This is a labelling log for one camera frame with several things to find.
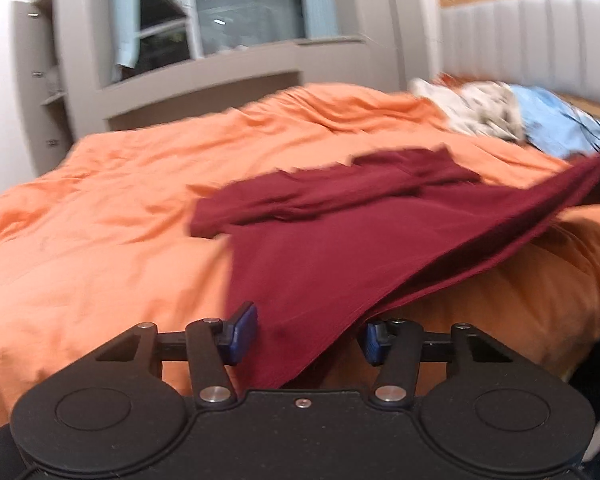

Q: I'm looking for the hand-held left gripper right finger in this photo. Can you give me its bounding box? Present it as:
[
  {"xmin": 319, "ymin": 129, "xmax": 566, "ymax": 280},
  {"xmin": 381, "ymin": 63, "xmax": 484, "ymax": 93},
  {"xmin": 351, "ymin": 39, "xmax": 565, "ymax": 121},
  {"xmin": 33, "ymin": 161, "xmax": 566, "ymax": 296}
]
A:
[{"xmin": 357, "ymin": 317, "xmax": 514, "ymax": 408}]

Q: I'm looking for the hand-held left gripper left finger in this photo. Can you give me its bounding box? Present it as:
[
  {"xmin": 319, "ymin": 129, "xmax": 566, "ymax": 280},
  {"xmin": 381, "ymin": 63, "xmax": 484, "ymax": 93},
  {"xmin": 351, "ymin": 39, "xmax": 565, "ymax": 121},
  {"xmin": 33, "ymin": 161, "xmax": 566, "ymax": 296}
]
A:
[{"xmin": 95, "ymin": 301, "xmax": 259, "ymax": 409}]

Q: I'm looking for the dark red long-sleeved shirt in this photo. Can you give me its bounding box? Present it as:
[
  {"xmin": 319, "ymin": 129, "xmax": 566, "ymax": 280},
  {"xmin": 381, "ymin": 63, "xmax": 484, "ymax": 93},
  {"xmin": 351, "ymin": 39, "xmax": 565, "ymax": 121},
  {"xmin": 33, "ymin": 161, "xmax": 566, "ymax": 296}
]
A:
[{"xmin": 187, "ymin": 145, "xmax": 600, "ymax": 391}]

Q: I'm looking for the light blue garment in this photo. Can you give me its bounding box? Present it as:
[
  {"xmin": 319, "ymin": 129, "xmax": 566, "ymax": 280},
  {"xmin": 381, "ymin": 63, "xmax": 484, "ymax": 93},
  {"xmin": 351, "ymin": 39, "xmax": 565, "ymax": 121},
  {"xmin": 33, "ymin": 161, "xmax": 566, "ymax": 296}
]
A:
[{"xmin": 510, "ymin": 85, "xmax": 600, "ymax": 159}]

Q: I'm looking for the beige crumpled garment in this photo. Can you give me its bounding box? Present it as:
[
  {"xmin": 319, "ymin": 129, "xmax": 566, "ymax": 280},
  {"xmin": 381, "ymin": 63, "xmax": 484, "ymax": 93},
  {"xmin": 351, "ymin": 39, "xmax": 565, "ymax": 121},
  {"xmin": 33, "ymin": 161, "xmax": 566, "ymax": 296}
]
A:
[{"xmin": 410, "ymin": 77, "xmax": 526, "ymax": 142}]

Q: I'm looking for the grey padded wooden headboard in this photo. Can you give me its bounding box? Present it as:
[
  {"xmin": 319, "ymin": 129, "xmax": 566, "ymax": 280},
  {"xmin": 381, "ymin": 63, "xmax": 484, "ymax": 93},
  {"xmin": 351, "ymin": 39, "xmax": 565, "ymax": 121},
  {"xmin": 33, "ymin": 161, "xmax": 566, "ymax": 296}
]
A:
[{"xmin": 437, "ymin": 0, "xmax": 600, "ymax": 111}]

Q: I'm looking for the orange duvet bed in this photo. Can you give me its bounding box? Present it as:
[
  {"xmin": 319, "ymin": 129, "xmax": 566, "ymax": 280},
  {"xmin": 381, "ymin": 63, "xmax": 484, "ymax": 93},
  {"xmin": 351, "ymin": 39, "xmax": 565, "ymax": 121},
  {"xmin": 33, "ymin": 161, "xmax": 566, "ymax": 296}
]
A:
[{"xmin": 0, "ymin": 82, "xmax": 600, "ymax": 431}]

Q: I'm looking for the grey built-in wardrobe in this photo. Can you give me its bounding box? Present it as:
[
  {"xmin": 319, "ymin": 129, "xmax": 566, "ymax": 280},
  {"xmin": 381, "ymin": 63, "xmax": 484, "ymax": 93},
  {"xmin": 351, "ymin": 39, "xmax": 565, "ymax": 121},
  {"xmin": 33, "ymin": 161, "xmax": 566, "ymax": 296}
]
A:
[{"xmin": 10, "ymin": 0, "xmax": 431, "ymax": 177}]

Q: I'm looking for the window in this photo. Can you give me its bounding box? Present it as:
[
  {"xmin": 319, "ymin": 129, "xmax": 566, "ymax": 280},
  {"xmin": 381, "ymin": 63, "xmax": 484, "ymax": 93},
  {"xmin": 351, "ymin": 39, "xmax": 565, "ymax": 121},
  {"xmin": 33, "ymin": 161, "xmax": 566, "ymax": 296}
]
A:
[{"xmin": 135, "ymin": 0, "xmax": 341, "ymax": 59}]

